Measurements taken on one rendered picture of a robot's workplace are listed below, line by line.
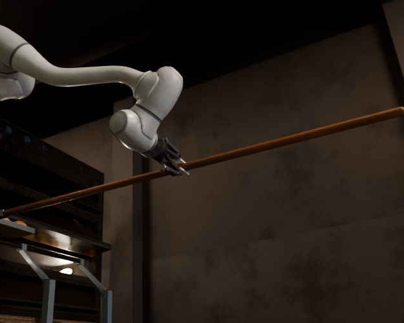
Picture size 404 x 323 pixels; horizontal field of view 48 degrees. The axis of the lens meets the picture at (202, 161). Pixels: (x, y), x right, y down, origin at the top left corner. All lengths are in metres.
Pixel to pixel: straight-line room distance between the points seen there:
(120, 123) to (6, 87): 0.54
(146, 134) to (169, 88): 0.16
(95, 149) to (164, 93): 4.71
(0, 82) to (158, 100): 0.61
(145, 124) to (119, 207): 3.87
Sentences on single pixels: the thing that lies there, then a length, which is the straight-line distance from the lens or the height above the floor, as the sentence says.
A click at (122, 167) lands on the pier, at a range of 5.41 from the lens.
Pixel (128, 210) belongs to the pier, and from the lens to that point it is 5.16.
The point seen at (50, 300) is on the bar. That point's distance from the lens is 2.45.
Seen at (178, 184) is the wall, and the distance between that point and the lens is 5.12.
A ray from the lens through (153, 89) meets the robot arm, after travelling 1.43.
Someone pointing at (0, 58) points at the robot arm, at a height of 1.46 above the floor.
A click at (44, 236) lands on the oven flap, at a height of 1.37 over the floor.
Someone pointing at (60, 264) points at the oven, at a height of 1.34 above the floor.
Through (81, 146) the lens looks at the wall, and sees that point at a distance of 6.29.
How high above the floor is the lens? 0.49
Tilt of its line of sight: 25 degrees up
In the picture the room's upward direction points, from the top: 4 degrees counter-clockwise
